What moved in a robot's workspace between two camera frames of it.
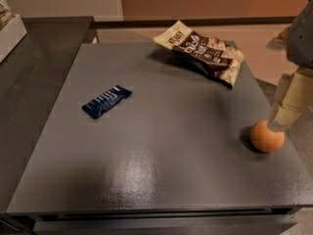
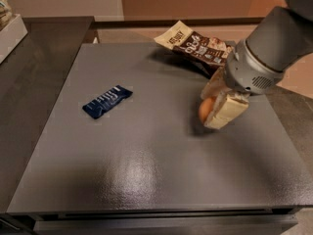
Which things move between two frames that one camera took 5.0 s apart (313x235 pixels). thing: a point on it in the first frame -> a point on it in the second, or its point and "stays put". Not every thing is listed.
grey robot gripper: [301, 40] -> [248, 71]
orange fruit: [264, 139] -> [205, 109]
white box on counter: [11, 35] stays put
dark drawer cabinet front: [160, 220] stays put
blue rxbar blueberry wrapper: [105, 100] stays put
